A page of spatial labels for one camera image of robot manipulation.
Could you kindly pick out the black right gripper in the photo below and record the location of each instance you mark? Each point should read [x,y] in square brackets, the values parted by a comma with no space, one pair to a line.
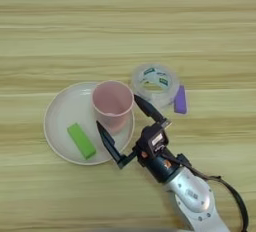
[161,169]

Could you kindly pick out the pink plastic cup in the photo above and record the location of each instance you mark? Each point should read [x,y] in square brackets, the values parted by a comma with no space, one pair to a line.
[113,101]

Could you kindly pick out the clear packing tape roll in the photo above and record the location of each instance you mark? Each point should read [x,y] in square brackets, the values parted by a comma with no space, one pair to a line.
[138,82]

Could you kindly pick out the purple rectangular block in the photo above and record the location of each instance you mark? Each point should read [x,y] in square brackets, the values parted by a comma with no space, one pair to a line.
[180,101]

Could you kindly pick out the green rectangular block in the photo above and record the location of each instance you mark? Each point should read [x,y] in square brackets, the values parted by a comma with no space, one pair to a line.
[81,141]

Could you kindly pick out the round white plate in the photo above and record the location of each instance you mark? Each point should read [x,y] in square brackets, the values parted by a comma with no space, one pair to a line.
[65,116]

